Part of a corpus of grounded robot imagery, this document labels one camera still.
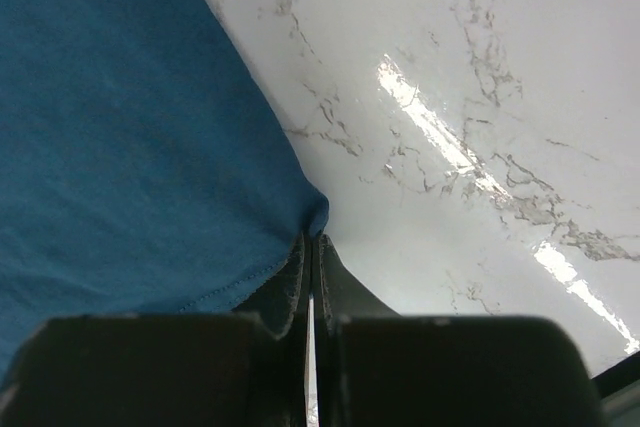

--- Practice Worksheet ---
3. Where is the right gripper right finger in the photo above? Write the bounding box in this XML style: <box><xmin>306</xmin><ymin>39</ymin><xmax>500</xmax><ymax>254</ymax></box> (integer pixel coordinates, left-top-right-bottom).
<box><xmin>313</xmin><ymin>235</ymin><xmax>605</xmax><ymax>426</ymax></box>

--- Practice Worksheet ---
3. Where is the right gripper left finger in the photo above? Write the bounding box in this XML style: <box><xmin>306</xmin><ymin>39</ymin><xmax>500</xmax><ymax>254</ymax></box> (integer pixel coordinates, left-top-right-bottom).
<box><xmin>1</xmin><ymin>235</ymin><xmax>310</xmax><ymax>426</ymax></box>

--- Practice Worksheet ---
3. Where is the blue t shirt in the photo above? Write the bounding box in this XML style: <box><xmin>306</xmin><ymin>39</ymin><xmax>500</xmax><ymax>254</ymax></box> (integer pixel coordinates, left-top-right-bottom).
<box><xmin>1</xmin><ymin>0</ymin><xmax>329</xmax><ymax>367</ymax></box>

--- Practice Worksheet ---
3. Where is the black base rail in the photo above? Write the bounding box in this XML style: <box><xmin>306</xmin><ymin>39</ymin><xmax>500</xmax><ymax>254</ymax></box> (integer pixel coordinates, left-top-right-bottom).
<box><xmin>593</xmin><ymin>351</ymin><xmax>640</xmax><ymax>399</ymax></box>

